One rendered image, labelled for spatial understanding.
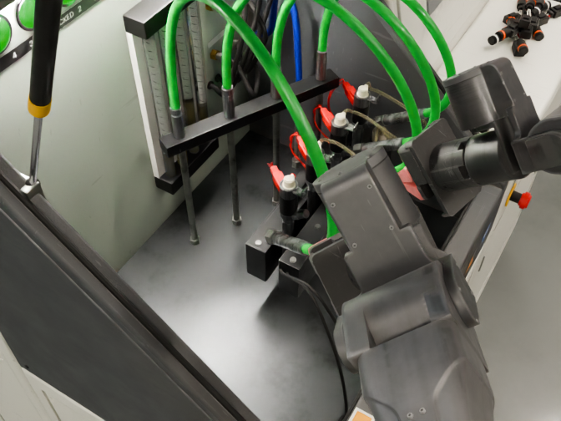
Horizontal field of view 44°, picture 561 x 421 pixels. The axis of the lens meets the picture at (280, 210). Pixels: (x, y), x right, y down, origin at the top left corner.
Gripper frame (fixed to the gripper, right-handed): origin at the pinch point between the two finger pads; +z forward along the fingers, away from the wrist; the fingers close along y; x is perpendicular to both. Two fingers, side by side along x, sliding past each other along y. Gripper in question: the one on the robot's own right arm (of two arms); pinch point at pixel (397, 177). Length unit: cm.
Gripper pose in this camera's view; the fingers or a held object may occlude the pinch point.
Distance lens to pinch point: 91.2
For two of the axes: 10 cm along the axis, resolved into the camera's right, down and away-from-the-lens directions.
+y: -5.0, -8.4, -1.9
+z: -4.9, 0.9, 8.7
